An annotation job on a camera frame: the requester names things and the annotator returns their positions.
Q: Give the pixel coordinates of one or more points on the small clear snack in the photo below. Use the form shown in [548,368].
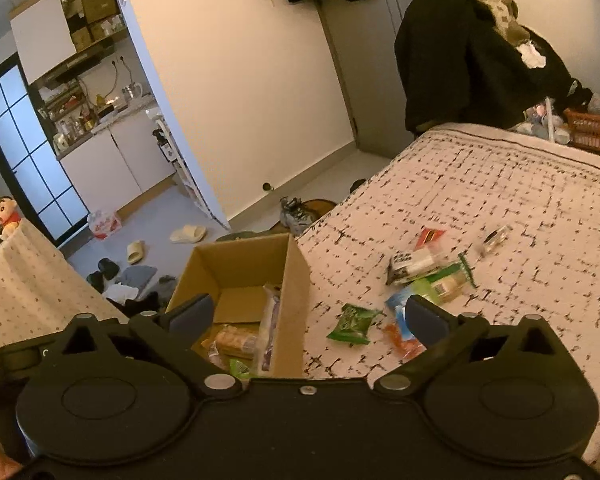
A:
[492,241]

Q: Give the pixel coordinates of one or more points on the black coat pile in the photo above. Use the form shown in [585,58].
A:
[455,67]

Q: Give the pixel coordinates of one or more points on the white upper cabinet door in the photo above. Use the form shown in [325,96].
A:
[42,38]

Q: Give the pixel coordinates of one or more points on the orange plastic basket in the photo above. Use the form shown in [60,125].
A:
[584,130]

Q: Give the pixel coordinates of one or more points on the red white plastic bag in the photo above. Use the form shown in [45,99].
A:
[103,223]

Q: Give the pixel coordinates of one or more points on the white kitchen cabinet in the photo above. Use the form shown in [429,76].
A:
[118,163]

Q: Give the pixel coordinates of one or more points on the green cream snack pack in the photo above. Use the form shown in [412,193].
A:
[449,282]

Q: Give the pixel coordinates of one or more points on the black white snack box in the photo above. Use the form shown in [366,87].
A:
[407,267]

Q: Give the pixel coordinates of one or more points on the black slippers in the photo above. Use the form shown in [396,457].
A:
[106,271]

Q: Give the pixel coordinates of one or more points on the red snack packet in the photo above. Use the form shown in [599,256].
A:
[427,236]

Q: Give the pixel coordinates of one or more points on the orange snack packet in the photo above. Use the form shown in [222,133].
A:
[407,347]

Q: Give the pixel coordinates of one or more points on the black framed glass door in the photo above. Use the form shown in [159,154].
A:
[28,160]

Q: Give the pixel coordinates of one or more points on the grey room door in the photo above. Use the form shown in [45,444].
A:
[361,38]

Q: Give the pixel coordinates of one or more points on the brown cardboard box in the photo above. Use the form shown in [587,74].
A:
[235,273]

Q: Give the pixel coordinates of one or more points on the clear purple snack bag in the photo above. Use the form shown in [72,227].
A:
[262,362]

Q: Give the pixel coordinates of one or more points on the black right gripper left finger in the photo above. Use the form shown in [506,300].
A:
[171,337]

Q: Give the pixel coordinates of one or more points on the white dotted tablecloth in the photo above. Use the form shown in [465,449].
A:
[40,293]

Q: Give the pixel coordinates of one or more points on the grey sneakers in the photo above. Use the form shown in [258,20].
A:
[297,216]

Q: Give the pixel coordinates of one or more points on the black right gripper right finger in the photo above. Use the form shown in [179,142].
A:
[446,338]

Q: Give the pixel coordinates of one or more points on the cartoon boy doll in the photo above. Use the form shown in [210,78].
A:
[9,217]

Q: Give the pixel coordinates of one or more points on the blue green snack packet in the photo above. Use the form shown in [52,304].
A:
[397,303]

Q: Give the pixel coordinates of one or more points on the bread pack in box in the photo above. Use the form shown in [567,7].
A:
[232,340]

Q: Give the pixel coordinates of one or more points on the cream slipper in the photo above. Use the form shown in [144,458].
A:
[188,234]
[135,252]

